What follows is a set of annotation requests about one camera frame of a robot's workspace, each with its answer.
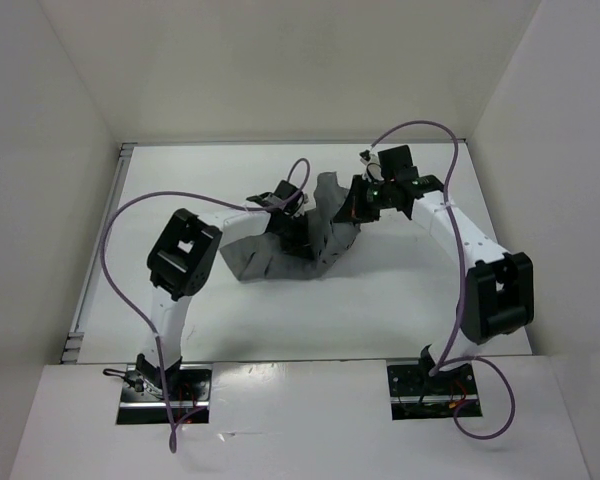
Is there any aluminium table edge rail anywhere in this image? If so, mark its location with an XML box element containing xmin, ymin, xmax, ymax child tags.
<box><xmin>59</xmin><ymin>142</ymin><xmax>134</xmax><ymax>364</ymax></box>

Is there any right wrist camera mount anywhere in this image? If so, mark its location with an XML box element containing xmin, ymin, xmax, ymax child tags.
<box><xmin>359</xmin><ymin>149</ymin><xmax>383</xmax><ymax>182</ymax></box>

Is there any grey pleated skirt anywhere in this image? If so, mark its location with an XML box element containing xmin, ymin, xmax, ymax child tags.
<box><xmin>220</xmin><ymin>172</ymin><xmax>361</xmax><ymax>282</ymax></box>

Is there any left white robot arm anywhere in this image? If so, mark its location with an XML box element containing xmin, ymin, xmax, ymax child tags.
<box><xmin>136</xmin><ymin>180</ymin><xmax>315</xmax><ymax>400</ymax></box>

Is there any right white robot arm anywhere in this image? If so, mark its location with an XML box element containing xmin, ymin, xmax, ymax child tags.
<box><xmin>334</xmin><ymin>145</ymin><xmax>534</xmax><ymax>393</ymax></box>

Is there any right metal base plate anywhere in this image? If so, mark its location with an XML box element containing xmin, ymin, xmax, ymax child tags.
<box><xmin>386</xmin><ymin>361</ymin><xmax>482</xmax><ymax>421</ymax></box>

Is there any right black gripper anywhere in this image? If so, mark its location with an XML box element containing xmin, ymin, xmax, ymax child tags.
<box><xmin>335</xmin><ymin>174</ymin><xmax>395</xmax><ymax>223</ymax></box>

